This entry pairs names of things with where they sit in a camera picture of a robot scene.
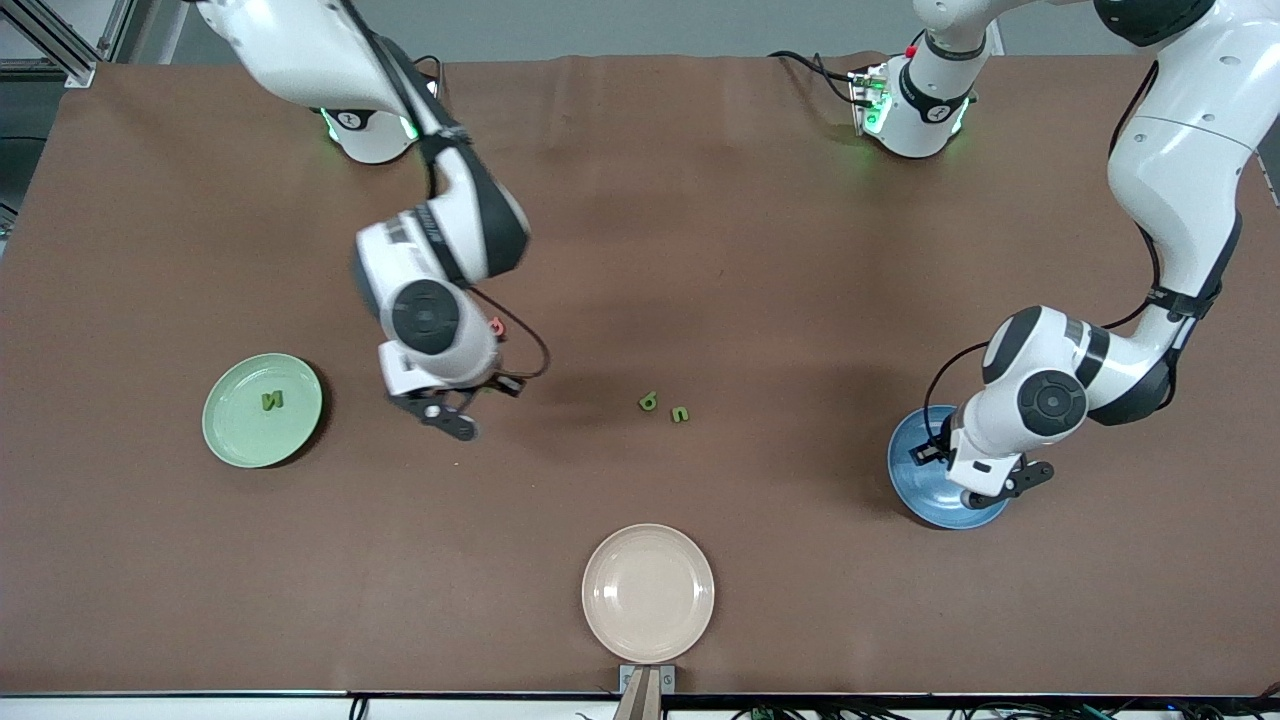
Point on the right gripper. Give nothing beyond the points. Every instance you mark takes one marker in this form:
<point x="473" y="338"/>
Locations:
<point x="497" y="383"/>

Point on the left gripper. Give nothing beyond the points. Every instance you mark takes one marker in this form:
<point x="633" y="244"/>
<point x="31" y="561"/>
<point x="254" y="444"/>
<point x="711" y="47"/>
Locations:
<point x="931" y="449"/>

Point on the green lowercase letter a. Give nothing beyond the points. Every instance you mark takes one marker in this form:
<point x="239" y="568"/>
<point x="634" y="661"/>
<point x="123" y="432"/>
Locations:
<point x="651" y="404"/>

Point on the green letter N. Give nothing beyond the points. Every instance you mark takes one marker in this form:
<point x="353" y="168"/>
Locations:
<point x="272" y="401"/>

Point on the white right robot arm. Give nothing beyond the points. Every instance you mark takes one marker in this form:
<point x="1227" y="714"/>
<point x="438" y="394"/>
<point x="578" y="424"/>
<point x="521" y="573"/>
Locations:
<point x="300" y="50"/>

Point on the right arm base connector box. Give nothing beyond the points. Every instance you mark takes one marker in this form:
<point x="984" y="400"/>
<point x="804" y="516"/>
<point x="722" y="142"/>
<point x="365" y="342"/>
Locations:
<point x="428" y="105"/>

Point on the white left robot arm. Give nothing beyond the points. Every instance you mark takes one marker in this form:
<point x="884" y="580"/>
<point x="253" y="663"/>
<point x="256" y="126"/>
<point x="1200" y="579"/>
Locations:
<point x="1180" y="150"/>

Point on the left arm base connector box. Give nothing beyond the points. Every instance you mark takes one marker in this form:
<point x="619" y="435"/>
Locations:
<point x="866" y="100"/>

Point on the blue plate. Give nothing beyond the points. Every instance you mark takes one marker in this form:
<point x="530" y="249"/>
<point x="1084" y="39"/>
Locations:
<point x="920" y="490"/>

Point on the green plate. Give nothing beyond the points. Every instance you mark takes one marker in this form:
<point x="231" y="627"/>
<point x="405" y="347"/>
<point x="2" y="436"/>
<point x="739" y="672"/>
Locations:
<point x="250" y="440"/>

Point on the beige plate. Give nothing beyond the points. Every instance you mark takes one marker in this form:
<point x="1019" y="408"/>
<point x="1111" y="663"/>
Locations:
<point x="648" y="593"/>

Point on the brown table mat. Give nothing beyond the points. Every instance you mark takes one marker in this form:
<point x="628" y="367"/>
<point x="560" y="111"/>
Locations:
<point x="700" y="250"/>

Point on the white table edge rail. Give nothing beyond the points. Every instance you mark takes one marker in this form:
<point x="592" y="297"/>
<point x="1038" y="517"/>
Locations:
<point x="200" y="708"/>

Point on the aluminium frame profile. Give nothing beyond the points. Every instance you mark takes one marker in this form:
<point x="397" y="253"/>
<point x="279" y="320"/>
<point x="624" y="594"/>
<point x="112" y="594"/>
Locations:
<point x="60" y="45"/>

